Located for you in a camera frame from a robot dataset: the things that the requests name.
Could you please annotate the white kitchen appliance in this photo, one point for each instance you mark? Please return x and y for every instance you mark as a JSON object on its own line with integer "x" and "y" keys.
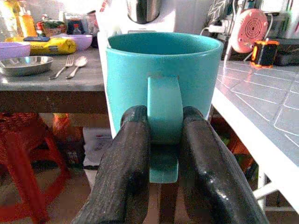
{"x": 163, "y": 21}

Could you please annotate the yellow plastic package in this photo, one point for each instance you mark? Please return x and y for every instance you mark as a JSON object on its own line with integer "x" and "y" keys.
{"x": 58, "y": 46}

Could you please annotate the orange and black device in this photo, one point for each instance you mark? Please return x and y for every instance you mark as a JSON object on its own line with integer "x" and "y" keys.
{"x": 265, "y": 54}

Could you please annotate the white plastic folding table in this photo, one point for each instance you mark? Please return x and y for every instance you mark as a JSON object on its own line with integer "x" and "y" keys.
{"x": 257, "y": 93}

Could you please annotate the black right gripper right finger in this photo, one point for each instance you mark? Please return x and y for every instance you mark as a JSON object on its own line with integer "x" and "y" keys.
{"x": 210, "y": 175}

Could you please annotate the patterned cup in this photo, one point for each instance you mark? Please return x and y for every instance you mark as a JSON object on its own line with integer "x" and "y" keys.
{"x": 53, "y": 28}

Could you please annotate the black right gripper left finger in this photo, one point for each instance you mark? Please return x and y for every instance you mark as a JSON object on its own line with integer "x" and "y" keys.
{"x": 116, "y": 175}

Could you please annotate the grey-topped wooden table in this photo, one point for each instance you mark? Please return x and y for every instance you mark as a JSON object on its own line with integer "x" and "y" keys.
{"x": 46, "y": 86}

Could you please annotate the pink round fan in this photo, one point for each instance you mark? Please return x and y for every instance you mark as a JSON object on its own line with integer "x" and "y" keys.
{"x": 247, "y": 28}

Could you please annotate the stainless steel plate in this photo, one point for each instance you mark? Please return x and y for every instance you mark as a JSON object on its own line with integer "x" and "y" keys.
{"x": 25, "y": 65}

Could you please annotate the red plastic stool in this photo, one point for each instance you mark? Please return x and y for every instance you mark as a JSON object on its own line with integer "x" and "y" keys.
{"x": 23, "y": 144}

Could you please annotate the dark blue phone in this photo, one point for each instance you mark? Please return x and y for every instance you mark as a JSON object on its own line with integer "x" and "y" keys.
{"x": 36, "y": 39}

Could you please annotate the orange liquid bottle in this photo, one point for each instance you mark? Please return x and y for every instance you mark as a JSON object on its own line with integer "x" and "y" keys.
{"x": 27, "y": 24}

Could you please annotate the white box with papers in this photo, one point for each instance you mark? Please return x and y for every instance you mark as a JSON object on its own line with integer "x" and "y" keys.
{"x": 98, "y": 144}

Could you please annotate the purple plastic bowl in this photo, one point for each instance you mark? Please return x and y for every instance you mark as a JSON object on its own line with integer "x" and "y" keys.
{"x": 11, "y": 50}
{"x": 80, "y": 42}

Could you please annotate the metal spoon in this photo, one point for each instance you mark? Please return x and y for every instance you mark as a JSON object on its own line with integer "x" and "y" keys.
{"x": 80, "y": 61}

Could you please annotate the metal fork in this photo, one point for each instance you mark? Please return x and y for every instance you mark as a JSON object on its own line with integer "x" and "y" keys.
{"x": 67, "y": 63}

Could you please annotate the teal ceramic mug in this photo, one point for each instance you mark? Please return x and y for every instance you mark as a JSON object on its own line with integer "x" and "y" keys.
{"x": 163, "y": 63}

